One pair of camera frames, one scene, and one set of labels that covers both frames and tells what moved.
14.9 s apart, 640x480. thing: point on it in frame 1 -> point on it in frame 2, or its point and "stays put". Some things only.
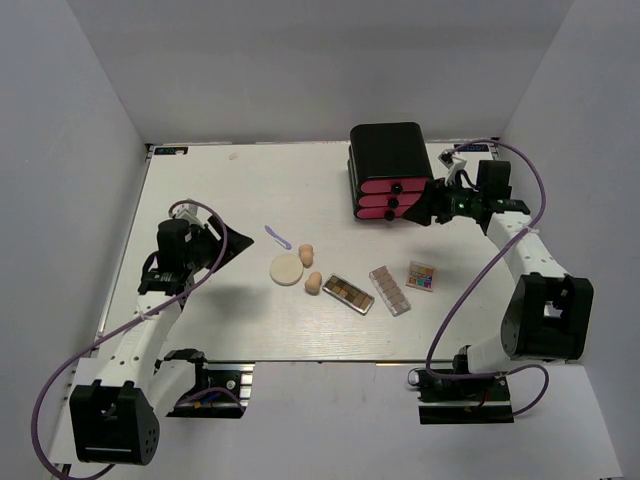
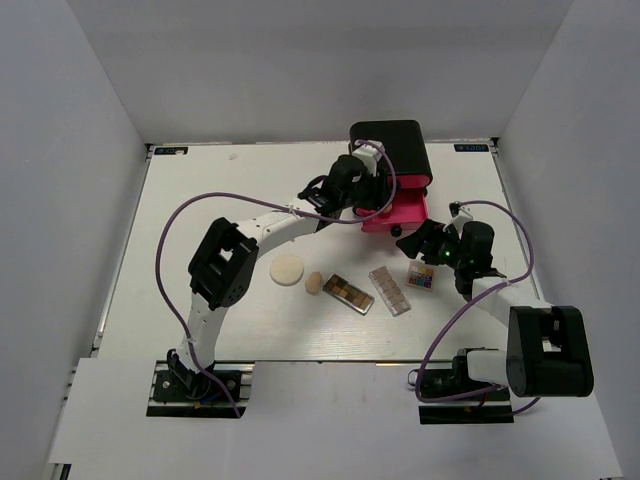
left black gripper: [236, 243] -> [378, 196]
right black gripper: [432, 202] -> [427, 237]
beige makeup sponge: [313, 284] stays put
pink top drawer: [394, 185] stays put
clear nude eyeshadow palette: [390, 291] stays put
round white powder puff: [286, 270] stays put
